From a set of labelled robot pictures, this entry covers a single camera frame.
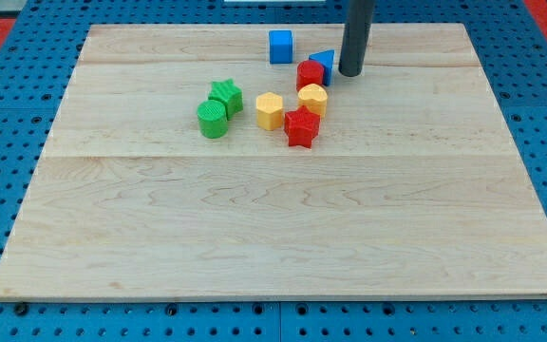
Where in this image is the blue triangle block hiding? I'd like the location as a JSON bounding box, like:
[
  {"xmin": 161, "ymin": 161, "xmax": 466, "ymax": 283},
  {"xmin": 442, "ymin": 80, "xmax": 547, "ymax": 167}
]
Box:
[{"xmin": 309, "ymin": 49, "xmax": 334, "ymax": 86}]

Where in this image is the blue cube block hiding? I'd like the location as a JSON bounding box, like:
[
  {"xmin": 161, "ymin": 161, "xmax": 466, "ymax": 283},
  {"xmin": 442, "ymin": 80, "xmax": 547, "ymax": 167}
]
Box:
[{"xmin": 269, "ymin": 29, "xmax": 293, "ymax": 65}]

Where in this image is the red star block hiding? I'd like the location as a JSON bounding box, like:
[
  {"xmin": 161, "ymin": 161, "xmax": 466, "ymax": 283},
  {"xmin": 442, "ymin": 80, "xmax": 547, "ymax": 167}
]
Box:
[{"xmin": 284, "ymin": 105, "xmax": 321, "ymax": 148}]

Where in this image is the light wooden board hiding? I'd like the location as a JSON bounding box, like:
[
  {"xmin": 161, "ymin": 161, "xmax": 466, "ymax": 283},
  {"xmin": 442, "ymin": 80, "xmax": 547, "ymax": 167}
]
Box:
[{"xmin": 0, "ymin": 24, "xmax": 547, "ymax": 303}]

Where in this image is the yellow hexagon block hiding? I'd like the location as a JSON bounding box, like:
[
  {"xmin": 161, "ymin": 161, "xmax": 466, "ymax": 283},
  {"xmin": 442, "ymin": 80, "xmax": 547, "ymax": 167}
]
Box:
[{"xmin": 255, "ymin": 92, "xmax": 284, "ymax": 131}]

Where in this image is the green cylinder block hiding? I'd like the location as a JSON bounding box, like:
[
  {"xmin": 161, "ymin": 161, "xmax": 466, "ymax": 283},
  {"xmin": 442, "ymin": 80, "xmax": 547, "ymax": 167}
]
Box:
[{"xmin": 197, "ymin": 100, "xmax": 228, "ymax": 139}]

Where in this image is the yellow heart block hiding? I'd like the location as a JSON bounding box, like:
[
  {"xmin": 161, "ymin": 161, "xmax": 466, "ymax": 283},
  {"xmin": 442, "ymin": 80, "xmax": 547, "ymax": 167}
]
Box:
[{"xmin": 297, "ymin": 84, "xmax": 329, "ymax": 118}]

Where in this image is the green star block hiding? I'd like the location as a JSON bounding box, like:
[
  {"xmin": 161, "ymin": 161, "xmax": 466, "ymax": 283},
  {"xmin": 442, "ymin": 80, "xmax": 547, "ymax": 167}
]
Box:
[{"xmin": 208, "ymin": 79, "xmax": 243, "ymax": 120}]

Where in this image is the red cylinder block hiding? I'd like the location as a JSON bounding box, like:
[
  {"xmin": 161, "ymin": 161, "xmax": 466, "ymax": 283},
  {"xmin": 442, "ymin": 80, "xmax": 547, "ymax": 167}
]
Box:
[{"xmin": 295, "ymin": 60, "xmax": 325, "ymax": 91}]

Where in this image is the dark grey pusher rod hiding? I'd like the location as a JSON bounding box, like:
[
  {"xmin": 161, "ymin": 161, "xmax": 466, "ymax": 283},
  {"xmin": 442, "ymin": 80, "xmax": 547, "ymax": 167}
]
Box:
[{"xmin": 338, "ymin": 0, "xmax": 376, "ymax": 77}]

